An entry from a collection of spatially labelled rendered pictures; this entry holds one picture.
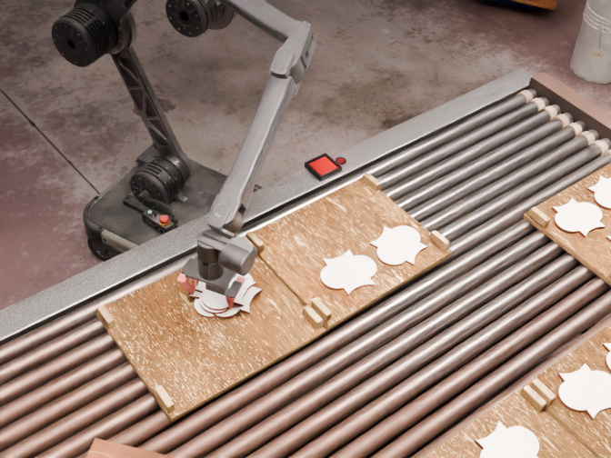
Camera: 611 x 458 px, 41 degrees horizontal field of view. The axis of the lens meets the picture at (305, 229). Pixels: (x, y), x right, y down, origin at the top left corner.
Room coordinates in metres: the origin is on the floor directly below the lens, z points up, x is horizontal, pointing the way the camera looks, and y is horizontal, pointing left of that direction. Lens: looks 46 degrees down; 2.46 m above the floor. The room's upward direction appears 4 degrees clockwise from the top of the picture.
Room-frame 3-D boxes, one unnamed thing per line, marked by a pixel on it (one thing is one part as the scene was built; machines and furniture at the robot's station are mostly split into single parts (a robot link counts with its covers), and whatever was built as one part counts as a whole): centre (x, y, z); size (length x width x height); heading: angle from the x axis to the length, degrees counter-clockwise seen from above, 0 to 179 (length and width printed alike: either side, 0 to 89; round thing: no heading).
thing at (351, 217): (1.44, -0.11, 0.93); 0.41 x 0.35 x 0.02; 131
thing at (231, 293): (1.19, 0.17, 1.01); 0.07 x 0.07 x 0.09; 72
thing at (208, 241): (1.20, 0.20, 1.15); 0.07 x 0.06 x 0.07; 63
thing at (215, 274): (1.20, 0.20, 1.09); 0.10 x 0.07 x 0.07; 72
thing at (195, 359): (1.17, 0.20, 0.93); 0.41 x 0.35 x 0.02; 130
